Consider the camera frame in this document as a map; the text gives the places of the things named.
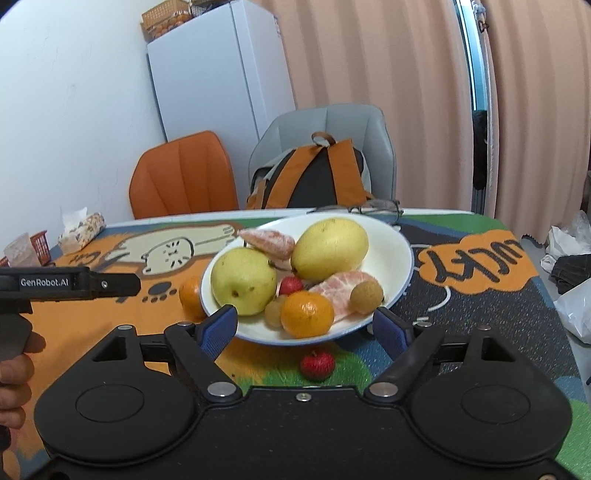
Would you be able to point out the orange chair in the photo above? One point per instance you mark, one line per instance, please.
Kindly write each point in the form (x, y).
(189, 175)

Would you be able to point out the red plastic basket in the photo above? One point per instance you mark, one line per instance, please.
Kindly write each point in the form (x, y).
(40, 245)

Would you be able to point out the large yellow pear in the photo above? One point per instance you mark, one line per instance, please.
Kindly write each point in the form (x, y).
(330, 246)

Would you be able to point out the person left hand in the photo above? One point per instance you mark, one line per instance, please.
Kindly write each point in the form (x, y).
(15, 391)

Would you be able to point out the brown longan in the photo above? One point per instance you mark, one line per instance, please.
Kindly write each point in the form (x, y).
(366, 297)
(272, 312)

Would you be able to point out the pink curtain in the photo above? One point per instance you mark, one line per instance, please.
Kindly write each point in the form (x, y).
(541, 58)
(408, 59)

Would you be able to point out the pink curtain right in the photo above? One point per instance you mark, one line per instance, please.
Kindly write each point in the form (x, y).
(541, 58)

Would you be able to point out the wicker basket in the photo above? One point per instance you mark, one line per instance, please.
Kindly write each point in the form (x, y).
(164, 17)

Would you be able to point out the eyeglasses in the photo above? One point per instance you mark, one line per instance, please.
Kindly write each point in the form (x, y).
(369, 210)

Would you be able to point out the clear plastic cup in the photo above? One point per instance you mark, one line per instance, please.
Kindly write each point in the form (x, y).
(21, 253)

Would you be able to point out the orange and black backpack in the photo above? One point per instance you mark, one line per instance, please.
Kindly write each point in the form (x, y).
(327, 172)

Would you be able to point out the grey chair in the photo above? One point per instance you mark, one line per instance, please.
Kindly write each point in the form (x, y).
(364, 124)

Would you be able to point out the white refrigerator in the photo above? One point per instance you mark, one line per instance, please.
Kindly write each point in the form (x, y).
(224, 71)

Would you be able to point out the tissue box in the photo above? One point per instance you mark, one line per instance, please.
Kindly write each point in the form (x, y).
(79, 228)

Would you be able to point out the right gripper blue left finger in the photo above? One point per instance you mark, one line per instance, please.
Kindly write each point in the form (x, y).
(194, 349)

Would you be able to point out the colourful cat table mat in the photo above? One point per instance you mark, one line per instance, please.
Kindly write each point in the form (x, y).
(499, 400)

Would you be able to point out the green yellow pear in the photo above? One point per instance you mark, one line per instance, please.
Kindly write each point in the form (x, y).
(242, 277)

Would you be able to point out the white plastic bag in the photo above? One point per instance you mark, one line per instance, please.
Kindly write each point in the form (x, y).
(572, 240)

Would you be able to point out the pink curtain left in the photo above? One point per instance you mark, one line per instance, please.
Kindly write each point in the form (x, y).
(408, 59)

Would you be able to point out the red lychee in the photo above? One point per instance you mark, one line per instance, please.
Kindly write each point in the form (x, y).
(290, 285)
(317, 366)

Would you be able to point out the white ceramic plate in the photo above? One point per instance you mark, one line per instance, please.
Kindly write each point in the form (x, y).
(390, 260)

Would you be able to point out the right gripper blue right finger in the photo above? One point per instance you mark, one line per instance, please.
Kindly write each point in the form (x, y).
(410, 350)

